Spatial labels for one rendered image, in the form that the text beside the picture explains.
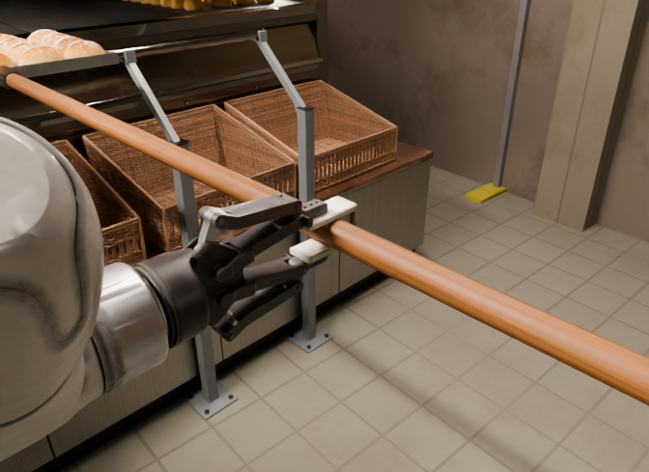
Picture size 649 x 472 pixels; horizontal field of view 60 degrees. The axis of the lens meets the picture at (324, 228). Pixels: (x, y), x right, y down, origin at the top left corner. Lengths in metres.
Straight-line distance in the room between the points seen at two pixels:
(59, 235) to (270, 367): 2.00
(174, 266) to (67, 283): 0.22
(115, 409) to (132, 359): 1.51
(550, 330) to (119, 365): 0.32
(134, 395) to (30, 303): 1.72
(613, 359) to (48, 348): 0.35
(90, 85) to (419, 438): 1.61
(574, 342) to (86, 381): 0.34
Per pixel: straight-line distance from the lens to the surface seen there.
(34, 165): 0.25
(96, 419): 1.94
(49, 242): 0.24
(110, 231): 1.70
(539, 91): 3.52
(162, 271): 0.46
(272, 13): 2.52
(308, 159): 1.93
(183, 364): 2.01
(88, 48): 1.53
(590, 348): 0.45
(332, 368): 2.21
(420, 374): 2.21
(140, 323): 0.44
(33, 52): 1.49
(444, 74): 3.87
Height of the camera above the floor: 1.47
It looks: 28 degrees down
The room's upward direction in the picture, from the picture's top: straight up
